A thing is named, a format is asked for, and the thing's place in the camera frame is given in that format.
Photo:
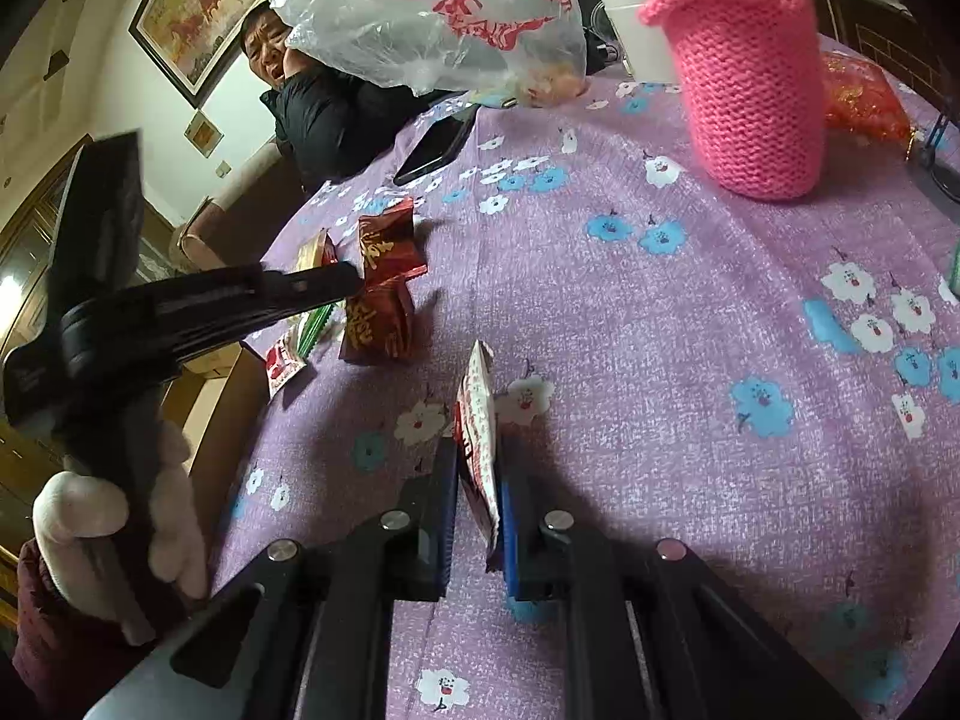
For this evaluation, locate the yellow green snack packet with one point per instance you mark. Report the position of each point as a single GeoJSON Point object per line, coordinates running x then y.
{"type": "Point", "coordinates": [315, 251]}

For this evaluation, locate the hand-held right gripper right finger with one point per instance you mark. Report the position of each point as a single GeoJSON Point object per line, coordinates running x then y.
{"type": "Point", "coordinates": [514, 540]}

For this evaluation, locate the red shiny wrapper bag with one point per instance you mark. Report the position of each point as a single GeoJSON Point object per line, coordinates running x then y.
{"type": "Point", "coordinates": [866, 97]}

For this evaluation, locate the pink knitted sleeve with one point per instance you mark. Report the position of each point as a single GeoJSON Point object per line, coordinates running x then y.
{"type": "Point", "coordinates": [750, 90]}

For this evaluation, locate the person's left forearm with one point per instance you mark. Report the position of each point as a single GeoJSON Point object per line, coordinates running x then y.
{"type": "Point", "coordinates": [45, 652]}

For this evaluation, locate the white plastic bag red print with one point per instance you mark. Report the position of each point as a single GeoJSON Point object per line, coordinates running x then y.
{"type": "Point", "coordinates": [420, 22]}

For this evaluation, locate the large framed wall painting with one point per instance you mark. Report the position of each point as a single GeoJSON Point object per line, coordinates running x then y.
{"type": "Point", "coordinates": [195, 7]}

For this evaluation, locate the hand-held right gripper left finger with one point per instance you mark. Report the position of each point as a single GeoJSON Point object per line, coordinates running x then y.
{"type": "Point", "coordinates": [448, 517]}

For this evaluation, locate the small framed wall picture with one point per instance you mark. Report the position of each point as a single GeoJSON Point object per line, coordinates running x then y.
{"type": "Point", "coordinates": [204, 133]}

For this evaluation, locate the red and white snack packet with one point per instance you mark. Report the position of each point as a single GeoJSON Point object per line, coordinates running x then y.
{"type": "Point", "coordinates": [476, 435]}

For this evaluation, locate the purple floral tablecloth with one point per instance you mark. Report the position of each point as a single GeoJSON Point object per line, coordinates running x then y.
{"type": "Point", "coordinates": [675, 390]}

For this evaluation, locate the white plastic container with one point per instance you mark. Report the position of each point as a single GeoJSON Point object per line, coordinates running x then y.
{"type": "Point", "coordinates": [634, 37]}

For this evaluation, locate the person's left hand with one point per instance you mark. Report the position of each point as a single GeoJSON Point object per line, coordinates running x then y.
{"type": "Point", "coordinates": [75, 525]}

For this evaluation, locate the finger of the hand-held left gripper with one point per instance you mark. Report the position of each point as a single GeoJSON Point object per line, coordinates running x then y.
{"type": "Point", "coordinates": [300, 285]}

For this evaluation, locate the dark red snack packet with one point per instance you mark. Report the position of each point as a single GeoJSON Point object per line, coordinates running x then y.
{"type": "Point", "coordinates": [379, 322]}
{"type": "Point", "coordinates": [390, 240]}

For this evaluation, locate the black smartphone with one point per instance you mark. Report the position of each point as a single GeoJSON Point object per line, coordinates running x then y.
{"type": "Point", "coordinates": [435, 146]}

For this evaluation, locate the black stand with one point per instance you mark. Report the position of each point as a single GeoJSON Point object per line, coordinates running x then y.
{"type": "Point", "coordinates": [937, 165]}

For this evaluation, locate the small white red snack packet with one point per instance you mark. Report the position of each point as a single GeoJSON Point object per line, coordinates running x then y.
{"type": "Point", "coordinates": [283, 364]}

